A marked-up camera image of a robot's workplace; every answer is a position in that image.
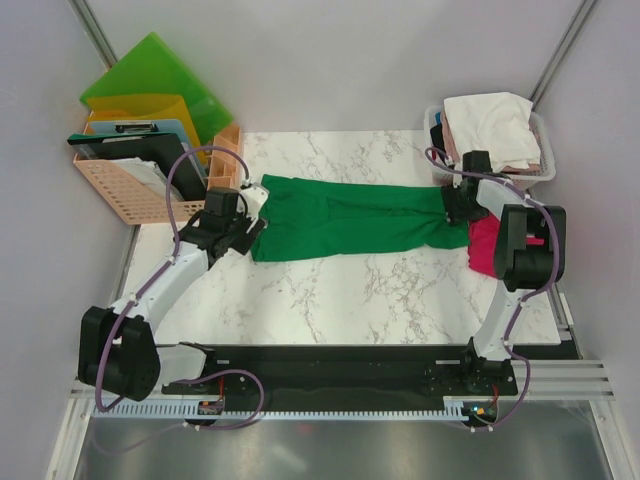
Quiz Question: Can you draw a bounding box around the green t shirt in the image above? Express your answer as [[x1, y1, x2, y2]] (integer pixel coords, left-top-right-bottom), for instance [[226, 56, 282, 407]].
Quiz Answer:
[[251, 175, 470, 263]]

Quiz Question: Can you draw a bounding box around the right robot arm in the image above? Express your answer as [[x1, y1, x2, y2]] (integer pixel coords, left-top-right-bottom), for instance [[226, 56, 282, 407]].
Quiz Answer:
[[441, 150, 567, 394]]

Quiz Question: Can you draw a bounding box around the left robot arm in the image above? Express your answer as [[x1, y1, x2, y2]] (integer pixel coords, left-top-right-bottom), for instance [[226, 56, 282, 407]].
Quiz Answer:
[[78, 183, 268, 401]]

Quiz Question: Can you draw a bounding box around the red t shirt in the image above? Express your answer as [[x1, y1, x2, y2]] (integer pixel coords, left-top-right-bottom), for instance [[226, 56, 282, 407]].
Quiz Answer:
[[467, 219, 544, 276]]

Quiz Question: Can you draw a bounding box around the pink t shirt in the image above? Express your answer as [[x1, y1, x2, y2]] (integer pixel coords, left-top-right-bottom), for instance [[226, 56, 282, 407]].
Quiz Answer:
[[442, 115, 540, 173]]

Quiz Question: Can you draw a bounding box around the white laundry basket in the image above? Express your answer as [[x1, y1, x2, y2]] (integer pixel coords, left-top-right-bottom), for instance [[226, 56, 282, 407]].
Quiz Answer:
[[423, 106, 556, 190]]

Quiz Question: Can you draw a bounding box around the black t shirt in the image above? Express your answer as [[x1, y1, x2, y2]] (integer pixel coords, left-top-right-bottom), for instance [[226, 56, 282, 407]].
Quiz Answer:
[[430, 124, 445, 151]]

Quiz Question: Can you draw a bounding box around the black binder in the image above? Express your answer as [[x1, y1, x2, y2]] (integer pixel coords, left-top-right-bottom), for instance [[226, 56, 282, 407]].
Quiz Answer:
[[67, 133, 205, 201]]

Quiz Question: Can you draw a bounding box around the peach file organizer basket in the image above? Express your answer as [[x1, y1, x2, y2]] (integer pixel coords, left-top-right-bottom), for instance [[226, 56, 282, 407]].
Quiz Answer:
[[73, 123, 245, 225]]

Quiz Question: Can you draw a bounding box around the blue clipboard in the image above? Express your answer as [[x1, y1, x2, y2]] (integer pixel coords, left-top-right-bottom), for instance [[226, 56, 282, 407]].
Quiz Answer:
[[88, 119, 199, 150]]

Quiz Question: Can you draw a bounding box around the yellow plastic folder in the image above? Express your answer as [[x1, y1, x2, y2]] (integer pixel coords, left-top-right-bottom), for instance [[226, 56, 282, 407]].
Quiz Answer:
[[88, 94, 201, 147]]

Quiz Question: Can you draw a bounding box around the green plastic folder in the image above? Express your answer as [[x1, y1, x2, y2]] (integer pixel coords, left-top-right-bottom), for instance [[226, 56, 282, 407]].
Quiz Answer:
[[80, 32, 233, 141]]

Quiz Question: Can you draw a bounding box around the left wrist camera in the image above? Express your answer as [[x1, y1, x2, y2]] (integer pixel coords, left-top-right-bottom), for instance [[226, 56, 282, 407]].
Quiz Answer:
[[239, 182, 269, 221]]

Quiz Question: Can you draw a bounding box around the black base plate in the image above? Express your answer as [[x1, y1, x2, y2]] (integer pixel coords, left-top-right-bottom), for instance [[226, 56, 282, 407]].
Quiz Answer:
[[194, 345, 518, 397]]

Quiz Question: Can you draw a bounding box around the white cable duct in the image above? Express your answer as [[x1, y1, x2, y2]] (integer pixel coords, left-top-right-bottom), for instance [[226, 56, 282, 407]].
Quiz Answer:
[[102, 397, 466, 420]]

